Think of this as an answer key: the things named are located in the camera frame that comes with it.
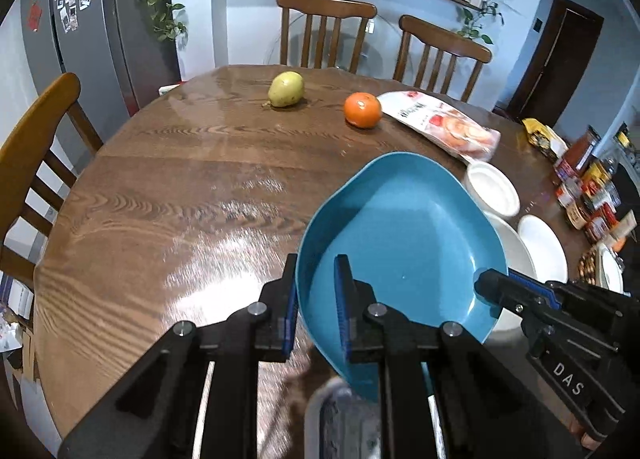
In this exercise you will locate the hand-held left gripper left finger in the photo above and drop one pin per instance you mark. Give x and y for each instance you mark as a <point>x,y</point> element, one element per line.
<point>290,309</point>

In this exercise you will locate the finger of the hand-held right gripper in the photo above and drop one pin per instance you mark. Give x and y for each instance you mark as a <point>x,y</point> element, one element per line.
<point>535,282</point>
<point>500,291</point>

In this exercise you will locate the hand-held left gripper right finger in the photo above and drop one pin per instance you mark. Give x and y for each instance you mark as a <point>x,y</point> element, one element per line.
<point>342,309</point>

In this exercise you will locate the small white bowl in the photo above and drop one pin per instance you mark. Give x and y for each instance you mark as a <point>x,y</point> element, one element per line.
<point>542,244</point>

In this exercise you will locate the medium white bowl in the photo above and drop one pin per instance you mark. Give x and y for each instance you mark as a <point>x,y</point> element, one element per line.
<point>492,186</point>

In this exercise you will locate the beaded wooden trivet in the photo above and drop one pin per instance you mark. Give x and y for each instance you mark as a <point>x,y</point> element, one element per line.
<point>589,264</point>

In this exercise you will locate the blue patterned white plate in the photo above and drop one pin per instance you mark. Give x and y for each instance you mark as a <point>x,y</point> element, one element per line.
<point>611,269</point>

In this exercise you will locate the dark sauce jar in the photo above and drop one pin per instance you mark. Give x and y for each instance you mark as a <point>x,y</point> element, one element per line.
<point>577,214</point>

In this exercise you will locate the red chili jar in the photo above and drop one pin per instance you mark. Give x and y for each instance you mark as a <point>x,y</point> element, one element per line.
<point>602,224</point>

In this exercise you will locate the small yellow-orange fruit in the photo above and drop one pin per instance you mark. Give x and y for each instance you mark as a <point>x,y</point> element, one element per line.
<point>619,244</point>

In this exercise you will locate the small red label jar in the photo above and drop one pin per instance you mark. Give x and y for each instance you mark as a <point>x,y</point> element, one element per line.
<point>567,194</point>

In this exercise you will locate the beige paper box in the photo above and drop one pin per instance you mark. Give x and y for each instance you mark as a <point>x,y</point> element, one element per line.
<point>629,225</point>

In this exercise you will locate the yellow label oil bottle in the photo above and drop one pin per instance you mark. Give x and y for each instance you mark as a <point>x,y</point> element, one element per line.
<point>597,174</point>

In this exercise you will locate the red sauce bottle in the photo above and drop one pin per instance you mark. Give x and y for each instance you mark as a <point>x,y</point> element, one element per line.
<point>580,151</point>

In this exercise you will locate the yellow snack packet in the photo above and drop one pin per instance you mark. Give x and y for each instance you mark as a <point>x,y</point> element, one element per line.
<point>542,139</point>

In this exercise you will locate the white snack bag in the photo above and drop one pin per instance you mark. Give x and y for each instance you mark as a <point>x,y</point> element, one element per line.
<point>440,124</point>

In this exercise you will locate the orange fruit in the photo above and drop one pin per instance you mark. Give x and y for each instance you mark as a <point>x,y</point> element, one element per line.
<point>363,110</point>

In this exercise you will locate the green pear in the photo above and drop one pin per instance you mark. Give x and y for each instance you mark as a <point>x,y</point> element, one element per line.
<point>286,89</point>

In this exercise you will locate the dark wooden door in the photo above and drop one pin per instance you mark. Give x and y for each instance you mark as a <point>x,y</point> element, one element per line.
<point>555,59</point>

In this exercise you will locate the paper booklet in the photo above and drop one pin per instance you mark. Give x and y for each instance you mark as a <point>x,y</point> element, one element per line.
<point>169,90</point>

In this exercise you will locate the wooden chair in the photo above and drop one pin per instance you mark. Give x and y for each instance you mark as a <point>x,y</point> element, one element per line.
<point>445,46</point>
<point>35,139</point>
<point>325,6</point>

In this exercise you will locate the white cardboard box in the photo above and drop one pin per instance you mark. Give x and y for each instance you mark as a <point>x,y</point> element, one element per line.
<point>20,300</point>

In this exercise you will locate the grey refrigerator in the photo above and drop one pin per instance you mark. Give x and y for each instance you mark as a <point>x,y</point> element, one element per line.
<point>115,29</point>

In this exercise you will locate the red fridge decoration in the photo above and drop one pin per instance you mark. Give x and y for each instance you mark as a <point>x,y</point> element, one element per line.
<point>35,18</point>

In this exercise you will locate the black wall switch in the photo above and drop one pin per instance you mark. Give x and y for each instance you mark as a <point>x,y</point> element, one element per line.
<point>538,25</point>

